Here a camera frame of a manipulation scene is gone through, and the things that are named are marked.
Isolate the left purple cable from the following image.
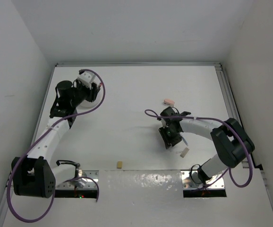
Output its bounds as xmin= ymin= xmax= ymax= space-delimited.
xmin=6 ymin=69 xmax=107 ymax=223

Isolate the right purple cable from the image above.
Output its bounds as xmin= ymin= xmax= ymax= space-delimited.
xmin=145 ymin=109 xmax=256 ymax=187

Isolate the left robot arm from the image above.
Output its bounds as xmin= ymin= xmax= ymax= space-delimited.
xmin=12 ymin=79 xmax=101 ymax=198

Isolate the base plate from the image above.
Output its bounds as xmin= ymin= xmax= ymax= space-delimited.
xmin=181 ymin=170 xmax=226 ymax=190
xmin=57 ymin=170 xmax=99 ymax=190

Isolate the left base plate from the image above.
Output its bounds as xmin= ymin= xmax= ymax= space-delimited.
xmin=57 ymin=170 xmax=99 ymax=190

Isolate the white round divided container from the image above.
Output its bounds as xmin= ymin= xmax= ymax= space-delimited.
xmin=78 ymin=90 xmax=103 ymax=111

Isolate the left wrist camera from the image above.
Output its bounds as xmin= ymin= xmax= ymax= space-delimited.
xmin=77 ymin=70 xmax=96 ymax=87

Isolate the beige eraser block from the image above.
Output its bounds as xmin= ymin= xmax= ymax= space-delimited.
xmin=180 ymin=147 xmax=189 ymax=158

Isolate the small yellow eraser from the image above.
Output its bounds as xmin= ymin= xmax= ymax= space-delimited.
xmin=117 ymin=161 xmax=123 ymax=169

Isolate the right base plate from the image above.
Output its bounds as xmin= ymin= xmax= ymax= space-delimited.
xmin=181 ymin=170 xmax=226 ymax=190

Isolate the purple cable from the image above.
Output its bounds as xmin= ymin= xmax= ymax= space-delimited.
xmin=145 ymin=109 xmax=256 ymax=187
xmin=6 ymin=69 xmax=107 ymax=223

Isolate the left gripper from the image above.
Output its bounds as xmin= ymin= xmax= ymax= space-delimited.
xmin=70 ymin=77 xmax=99 ymax=107

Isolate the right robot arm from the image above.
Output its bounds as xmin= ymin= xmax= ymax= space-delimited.
xmin=157 ymin=107 xmax=255 ymax=185

